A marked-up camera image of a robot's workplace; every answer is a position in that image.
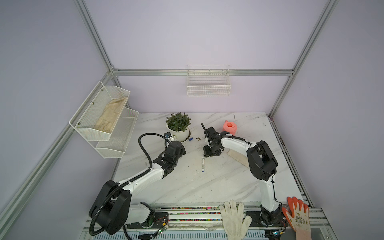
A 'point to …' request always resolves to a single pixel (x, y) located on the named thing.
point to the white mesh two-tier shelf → (112, 145)
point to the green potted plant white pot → (178, 124)
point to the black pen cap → (198, 138)
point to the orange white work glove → (298, 216)
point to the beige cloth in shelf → (110, 114)
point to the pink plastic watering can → (230, 127)
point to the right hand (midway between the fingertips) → (206, 154)
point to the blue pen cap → (190, 139)
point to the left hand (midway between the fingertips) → (179, 144)
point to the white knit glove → (236, 225)
